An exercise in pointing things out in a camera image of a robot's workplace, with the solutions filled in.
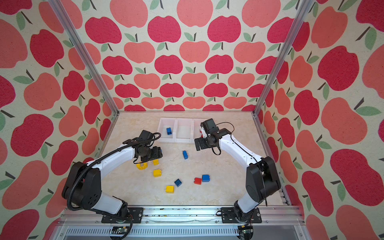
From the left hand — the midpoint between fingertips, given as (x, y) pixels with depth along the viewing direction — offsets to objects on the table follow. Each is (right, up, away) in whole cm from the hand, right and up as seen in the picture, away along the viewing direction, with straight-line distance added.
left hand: (160, 157), depth 89 cm
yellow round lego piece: (-9, -5, 0) cm, 11 cm away
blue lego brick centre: (+15, 0, +7) cm, 16 cm away
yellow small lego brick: (-4, -4, +2) cm, 5 cm away
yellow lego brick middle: (-1, -9, -3) cm, 9 cm away
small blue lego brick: (+3, +15, +16) cm, 22 cm away
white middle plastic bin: (+13, +16, +19) cm, 28 cm away
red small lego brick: (+22, -13, -4) cm, 26 cm away
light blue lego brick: (+27, -13, -1) cm, 30 cm away
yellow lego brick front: (+7, -16, -9) cm, 19 cm away
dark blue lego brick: (+11, -14, -5) cm, 18 cm away
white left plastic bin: (-2, +21, +20) cm, 29 cm away
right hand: (+28, +9, -1) cm, 29 cm away
